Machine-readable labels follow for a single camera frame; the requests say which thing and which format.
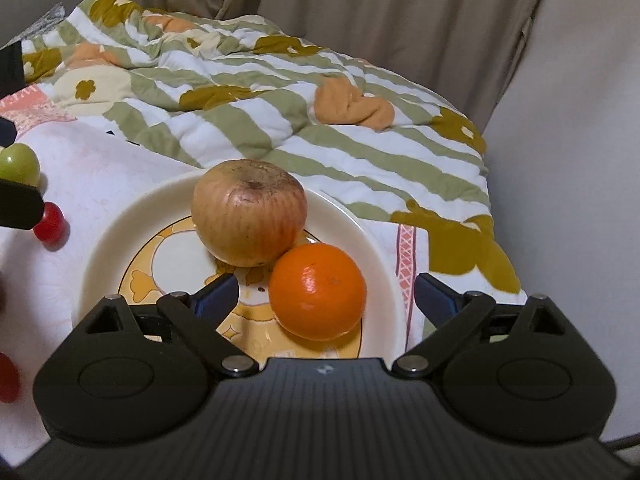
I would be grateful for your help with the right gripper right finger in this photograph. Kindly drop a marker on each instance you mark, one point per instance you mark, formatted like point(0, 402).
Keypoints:
point(456, 318)

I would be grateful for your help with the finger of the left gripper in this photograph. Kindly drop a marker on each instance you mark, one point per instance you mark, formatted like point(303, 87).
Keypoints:
point(8, 132)

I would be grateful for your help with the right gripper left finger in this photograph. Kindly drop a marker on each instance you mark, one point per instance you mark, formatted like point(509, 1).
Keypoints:
point(195, 319)

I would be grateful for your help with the green apple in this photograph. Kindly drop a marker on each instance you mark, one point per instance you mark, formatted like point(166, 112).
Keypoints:
point(19, 163)

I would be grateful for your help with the red cherry tomato back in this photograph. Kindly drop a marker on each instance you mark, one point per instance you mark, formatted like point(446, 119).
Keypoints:
point(52, 225)

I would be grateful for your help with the red cherry tomato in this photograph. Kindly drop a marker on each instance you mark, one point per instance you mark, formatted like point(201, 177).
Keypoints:
point(52, 225)
point(10, 382)

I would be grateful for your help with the large red-yellow apple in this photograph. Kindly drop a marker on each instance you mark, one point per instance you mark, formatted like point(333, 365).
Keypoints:
point(247, 212)

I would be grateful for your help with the large orange front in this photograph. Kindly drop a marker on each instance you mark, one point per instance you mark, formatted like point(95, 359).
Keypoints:
point(317, 292)

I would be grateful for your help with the red cherry tomato front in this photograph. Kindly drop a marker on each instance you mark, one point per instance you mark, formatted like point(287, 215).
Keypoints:
point(10, 382)

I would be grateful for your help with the dark grey laptop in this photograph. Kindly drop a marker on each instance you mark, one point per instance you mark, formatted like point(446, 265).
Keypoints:
point(12, 77)

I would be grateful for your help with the cream plate with cartoon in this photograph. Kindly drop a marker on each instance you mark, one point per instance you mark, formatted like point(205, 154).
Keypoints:
point(151, 249)

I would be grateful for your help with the grey patterned pillow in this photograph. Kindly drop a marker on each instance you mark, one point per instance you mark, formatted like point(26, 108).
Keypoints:
point(52, 18)

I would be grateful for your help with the green striped floral duvet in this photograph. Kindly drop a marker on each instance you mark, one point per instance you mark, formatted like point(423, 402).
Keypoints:
point(202, 91)

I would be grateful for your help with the beige curtains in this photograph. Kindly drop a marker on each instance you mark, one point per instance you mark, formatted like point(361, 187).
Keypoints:
point(465, 50)

